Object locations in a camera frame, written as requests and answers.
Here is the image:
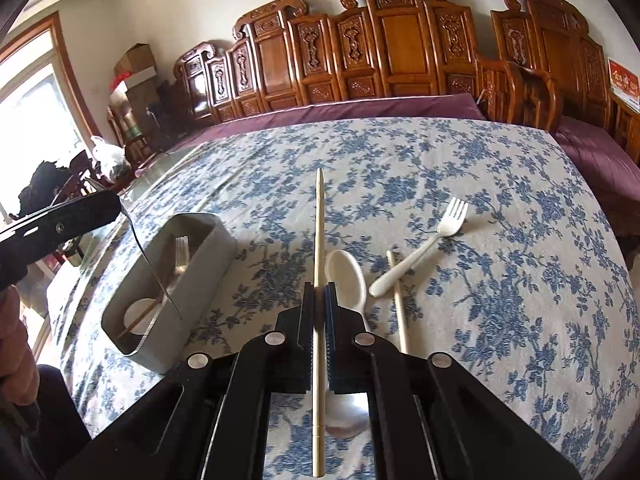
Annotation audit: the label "red box on table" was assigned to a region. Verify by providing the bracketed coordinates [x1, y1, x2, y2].
[608, 58, 639, 112]

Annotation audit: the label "stacked cardboard boxes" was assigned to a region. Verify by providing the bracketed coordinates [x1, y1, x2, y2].
[107, 44, 160, 146]

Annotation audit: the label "purple sofa cushion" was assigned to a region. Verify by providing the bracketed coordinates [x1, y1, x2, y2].
[171, 93, 486, 152]

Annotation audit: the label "blue floral tablecloth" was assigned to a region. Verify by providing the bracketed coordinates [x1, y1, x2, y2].
[53, 118, 639, 479]

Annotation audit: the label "light wooden chopstick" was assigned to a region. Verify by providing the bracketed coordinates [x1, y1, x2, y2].
[311, 169, 326, 478]
[394, 280, 409, 354]

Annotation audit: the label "wooden chair at left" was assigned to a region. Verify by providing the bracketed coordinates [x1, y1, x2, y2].
[14, 148, 132, 212]

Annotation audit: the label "steel long handled spoon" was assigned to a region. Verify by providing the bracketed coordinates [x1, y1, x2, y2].
[120, 201, 183, 320]

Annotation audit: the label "carved wooden long sofa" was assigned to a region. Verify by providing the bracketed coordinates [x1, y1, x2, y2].
[171, 0, 526, 129]

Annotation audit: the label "grey metal utensil tray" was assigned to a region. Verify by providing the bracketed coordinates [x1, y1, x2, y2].
[102, 212, 236, 374]

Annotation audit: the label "steel fork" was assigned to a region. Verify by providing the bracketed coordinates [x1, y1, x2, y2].
[165, 235, 191, 296]

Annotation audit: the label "white plastic fork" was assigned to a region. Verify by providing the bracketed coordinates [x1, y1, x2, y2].
[369, 197, 469, 298]

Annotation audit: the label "purple armchair cushion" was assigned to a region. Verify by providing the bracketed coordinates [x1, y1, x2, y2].
[552, 116, 639, 236]

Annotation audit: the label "carved wooden armchair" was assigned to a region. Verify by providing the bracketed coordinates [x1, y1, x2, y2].
[491, 0, 639, 162]

